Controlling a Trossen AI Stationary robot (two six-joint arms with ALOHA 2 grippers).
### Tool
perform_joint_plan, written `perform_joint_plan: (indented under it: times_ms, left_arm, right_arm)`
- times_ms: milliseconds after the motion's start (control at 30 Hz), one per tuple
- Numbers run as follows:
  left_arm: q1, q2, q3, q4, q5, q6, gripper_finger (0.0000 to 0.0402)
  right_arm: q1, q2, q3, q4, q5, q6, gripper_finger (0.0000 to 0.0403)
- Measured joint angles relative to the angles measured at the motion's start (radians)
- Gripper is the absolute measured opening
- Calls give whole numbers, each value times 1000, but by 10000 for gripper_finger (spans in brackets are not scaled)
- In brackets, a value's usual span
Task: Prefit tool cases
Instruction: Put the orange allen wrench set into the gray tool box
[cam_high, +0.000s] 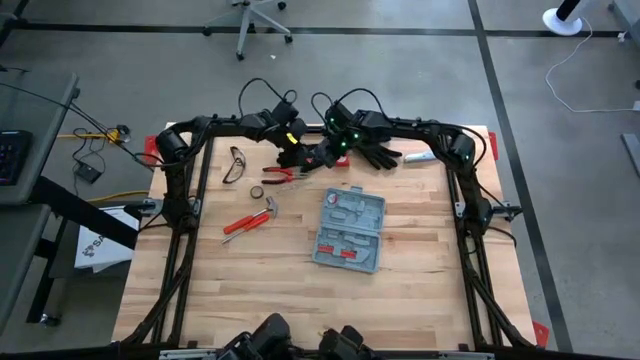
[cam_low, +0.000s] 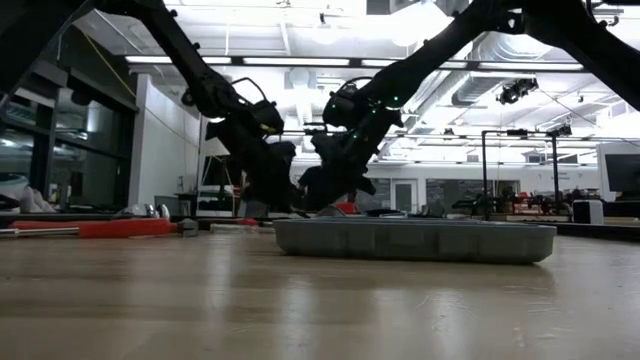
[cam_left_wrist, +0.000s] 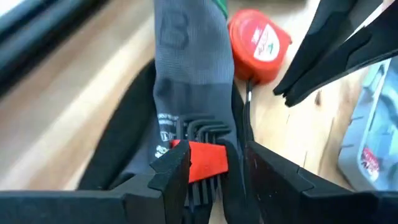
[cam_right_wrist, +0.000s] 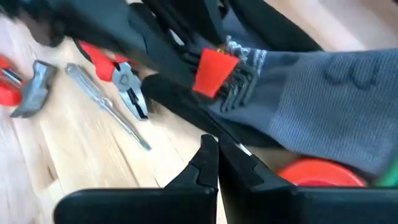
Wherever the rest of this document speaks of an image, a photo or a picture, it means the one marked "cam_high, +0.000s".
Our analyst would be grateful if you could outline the red handled pliers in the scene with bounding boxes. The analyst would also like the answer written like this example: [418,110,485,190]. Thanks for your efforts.
[260,165,310,187]

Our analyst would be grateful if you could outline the grey plastic tool case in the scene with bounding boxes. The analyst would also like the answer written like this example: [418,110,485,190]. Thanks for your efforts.
[311,185,388,275]

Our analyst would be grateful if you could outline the red handled screwdriver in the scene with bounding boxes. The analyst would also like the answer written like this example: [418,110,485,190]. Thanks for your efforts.
[220,213,272,247]

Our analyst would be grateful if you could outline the red handled claw hammer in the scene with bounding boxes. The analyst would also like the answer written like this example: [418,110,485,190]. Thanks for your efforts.
[222,195,280,237]

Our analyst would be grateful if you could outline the clear safety glasses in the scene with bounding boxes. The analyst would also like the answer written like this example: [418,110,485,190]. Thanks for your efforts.
[221,145,248,185]

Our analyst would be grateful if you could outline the grey utility knife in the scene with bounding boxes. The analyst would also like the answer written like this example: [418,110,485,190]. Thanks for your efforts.
[403,150,437,165]

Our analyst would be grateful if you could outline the black power adapter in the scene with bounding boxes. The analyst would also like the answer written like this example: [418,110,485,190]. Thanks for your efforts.
[73,162,104,185]

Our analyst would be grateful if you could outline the white cardboard box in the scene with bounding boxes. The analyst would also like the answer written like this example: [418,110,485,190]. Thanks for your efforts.
[74,207,141,274]

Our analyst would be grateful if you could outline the black diagonal bar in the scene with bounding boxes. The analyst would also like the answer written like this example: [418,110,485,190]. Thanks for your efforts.
[28,175,140,250]

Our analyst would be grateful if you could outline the white round stand base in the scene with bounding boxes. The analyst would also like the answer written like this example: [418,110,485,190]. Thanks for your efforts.
[541,0,597,38]

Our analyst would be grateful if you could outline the grey desk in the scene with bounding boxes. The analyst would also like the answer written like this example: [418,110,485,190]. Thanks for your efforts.
[0,203,69,334]
[0,69,81,207]

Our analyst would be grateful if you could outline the black keyboard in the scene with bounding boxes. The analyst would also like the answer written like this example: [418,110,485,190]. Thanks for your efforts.
[0,129,34,188]

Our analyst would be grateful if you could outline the grey furniture corner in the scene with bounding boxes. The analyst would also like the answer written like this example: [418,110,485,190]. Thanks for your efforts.
[607,0,640,32]

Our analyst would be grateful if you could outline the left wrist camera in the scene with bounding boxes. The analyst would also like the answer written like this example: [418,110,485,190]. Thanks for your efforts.
[288,118,309,141]

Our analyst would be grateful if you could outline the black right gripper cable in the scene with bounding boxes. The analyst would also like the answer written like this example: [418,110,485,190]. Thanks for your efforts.
[309,87,389,124]

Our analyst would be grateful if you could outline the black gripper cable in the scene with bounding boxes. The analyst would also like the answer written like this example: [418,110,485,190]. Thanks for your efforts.
[309,87,389,124]
[237,77,299,119]

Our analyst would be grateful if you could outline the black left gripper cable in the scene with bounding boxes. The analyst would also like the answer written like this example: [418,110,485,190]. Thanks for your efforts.
[237,77,299,119]

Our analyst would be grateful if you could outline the red ridged handle screwdriver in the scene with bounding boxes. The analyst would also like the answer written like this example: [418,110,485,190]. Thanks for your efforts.
[316,243,359,261]

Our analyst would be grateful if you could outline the black clamp handle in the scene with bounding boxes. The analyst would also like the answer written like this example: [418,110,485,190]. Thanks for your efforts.
[123,198,166,219]
[491,201,525,223]

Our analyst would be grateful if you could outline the black floor cable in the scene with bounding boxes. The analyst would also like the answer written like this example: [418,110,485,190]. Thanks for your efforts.
[0,64,161,174]

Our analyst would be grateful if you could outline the yellow plug with cable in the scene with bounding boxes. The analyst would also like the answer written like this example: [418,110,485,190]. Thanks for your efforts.
[56,124,133,147]

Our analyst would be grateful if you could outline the yellow cable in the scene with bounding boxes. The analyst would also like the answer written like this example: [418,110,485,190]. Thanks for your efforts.
[85,189,151,204]

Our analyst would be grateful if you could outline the silver bracket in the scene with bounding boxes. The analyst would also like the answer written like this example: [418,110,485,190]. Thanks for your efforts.
[438,351,496,360]
[158,348,221,360]

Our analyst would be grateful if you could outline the white floor cable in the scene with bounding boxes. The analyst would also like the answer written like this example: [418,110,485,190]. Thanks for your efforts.
[543,16,640,115]

